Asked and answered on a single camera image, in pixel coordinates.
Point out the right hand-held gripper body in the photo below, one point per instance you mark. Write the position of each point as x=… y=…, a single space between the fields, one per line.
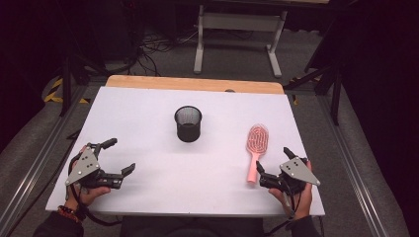
x=292 y=176

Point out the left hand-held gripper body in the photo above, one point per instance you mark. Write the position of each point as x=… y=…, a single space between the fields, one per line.
x=86 y=166

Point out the pink hairbrush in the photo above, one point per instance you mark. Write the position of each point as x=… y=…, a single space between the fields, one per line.
x=255 y=148

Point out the black mesh pen holder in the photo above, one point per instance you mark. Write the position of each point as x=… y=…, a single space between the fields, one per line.
x=188 y=124

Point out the person's right hand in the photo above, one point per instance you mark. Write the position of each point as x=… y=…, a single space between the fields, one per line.
x=296 y=202

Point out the person's left hand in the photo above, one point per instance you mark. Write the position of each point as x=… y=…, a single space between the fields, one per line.
x=86 y=194

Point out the white table mat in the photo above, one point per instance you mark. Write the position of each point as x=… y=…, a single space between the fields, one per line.
x=171 y=154

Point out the black metal stand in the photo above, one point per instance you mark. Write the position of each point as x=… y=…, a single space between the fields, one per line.
x=324 y=79
x=67 y=79

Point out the person's dark lap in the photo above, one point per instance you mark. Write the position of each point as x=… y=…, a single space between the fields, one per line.
x=191 y=227

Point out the wooden table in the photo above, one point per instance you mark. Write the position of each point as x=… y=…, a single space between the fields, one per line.
x=194 y=84

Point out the white metal table frame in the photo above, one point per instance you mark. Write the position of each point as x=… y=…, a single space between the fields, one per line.
x=238 y=31

